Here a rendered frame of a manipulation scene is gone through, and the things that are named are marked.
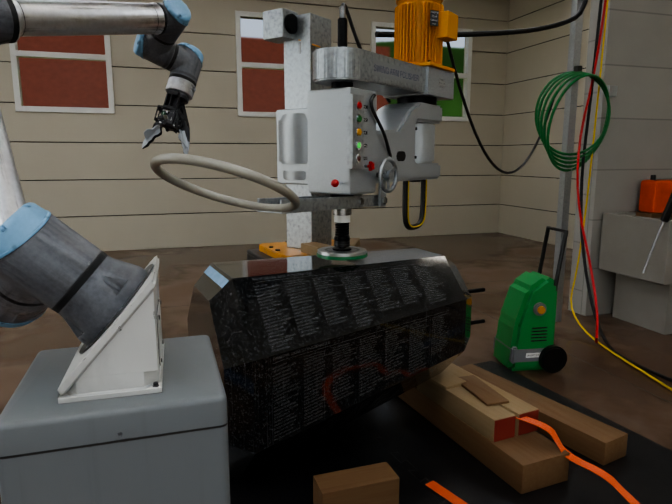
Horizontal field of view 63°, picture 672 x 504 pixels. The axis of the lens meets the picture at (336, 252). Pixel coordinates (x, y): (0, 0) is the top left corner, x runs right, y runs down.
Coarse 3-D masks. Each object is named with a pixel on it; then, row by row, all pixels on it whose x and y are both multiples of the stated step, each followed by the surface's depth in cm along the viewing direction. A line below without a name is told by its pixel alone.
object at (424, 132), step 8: (416, 128) 270; (424, 128) 272; (432, 128) 274; (416, 136) 272; (424, 136) 272; (432, 136) 275; (416, 144) 273; (424, 144) 273; (432, 144) 276; (416, 152) 273; (424, 152) 274; (432, 152) 277; (416, 160) 274; (424, 160) 274; (432, 160) 278
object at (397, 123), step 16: (384, 112) 261; (400, 112) 255; (416, 112) 258; (432, 112) 272; (384, 128) 250; (400, 128) 248; (384, 144) 237; (400, 144) 249; (400, 160) 250; (400, 176) 252; (416, 176) 264; (432, 176) 279; (384, 192) 244
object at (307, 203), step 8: (264, 200) 201; (272, 200) 205; (280, 200) 193; (288, 200) 195; (304, 200) 203; (312, 200) 207; (320, 200) 211; (328, 200) 215; (336, 200) 219; (344, 200) 224; (352, 200) 229; (360, 200) 232; (368, 200) 239; (376, 200) 244; (384, 200) 243; (304, 208) 203; (312, 208) 207; (320, 208) 211; (328, 208) 215; (336, 208) 220; (344, 208) 224
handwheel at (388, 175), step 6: (384, 162) 227; (384, 168) 228; (396, 168) 235; (378, 174) 226; (384, 174) 231; (390, 174) 230; (396, 174) 236; (390, 180) 231; (396, 180) 237; (384, 186) 229; (390, 192) 234
